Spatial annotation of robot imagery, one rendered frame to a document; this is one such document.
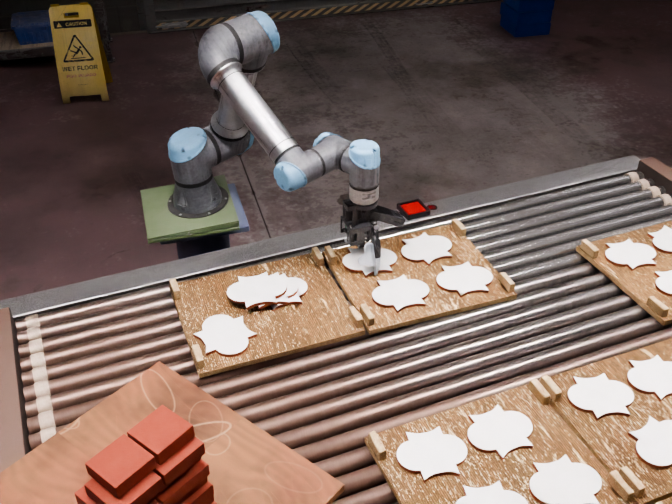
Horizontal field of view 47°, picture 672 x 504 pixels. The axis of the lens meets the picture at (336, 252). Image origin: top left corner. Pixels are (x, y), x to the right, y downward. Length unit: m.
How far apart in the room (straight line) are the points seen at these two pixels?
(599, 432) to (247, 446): 0.73
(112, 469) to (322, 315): 0.90
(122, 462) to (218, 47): 1.16
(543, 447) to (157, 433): 0.83
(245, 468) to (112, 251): 2.54
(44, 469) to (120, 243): 2.49
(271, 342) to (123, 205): 2.49
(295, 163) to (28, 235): 2.46
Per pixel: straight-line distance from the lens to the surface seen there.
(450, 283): 2.01
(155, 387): 1.62
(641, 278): 2.17
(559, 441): 1.68
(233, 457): 1.47
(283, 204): 4.09
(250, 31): 2.05
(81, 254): 3.90
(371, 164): 1.86
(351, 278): 2.02
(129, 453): 1.15
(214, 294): 1.99
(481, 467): 1.60
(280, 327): 1.87
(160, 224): 2.37
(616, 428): 1.74
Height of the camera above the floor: 2.17
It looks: 36 degrees down
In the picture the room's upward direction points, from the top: straight up
